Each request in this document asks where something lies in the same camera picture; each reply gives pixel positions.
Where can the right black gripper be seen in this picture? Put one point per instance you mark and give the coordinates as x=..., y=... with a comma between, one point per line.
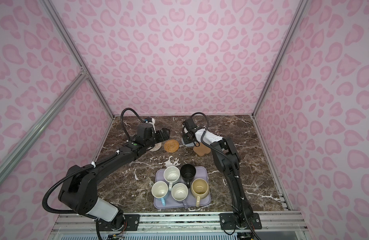
x=184, y=137

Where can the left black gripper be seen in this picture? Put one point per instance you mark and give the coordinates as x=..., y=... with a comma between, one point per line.
x=161, y=137

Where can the white woven round coaster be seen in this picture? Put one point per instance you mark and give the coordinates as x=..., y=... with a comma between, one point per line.
x=156, y=147

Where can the cork flower shaped coaster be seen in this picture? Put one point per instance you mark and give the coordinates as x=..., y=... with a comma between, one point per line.
x=201, y=150

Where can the orange rattan round coaster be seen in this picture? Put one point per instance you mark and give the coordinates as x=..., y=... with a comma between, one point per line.
x=171, y=146

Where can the black mug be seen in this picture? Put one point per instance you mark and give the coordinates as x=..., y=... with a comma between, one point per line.
x=187, y=173

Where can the white speckled mug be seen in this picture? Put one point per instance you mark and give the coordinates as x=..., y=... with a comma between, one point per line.
x=171, y=176

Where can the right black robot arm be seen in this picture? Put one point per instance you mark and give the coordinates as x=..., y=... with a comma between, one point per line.
x=227, y=161

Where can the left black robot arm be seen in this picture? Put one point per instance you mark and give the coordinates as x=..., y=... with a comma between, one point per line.
x=79, y=190

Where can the lavender rectangular tray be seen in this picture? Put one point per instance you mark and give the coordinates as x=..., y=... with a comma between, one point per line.
x=171, y=203

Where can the beige yellow mug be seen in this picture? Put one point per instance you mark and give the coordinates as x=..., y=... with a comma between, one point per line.
x=200, y=190

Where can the left diagonal aluminium strut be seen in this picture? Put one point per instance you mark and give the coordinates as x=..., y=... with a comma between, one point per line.
x=12, y=159

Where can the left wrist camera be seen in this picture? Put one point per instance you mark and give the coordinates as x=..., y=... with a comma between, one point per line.
x=151, y=121

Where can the white mug blue handle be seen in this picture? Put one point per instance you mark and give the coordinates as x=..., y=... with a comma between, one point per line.
x=160, y=191

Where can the white mug grey handle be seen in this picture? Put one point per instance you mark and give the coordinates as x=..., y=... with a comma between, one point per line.
x=179, y=193

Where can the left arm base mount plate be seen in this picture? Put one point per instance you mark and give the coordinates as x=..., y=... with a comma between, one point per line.
x=127, y=222

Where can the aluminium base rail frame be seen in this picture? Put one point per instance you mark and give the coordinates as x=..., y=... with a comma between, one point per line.
x=288, y=225

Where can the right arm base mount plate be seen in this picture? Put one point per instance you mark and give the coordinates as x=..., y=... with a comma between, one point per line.
x=229, y=221

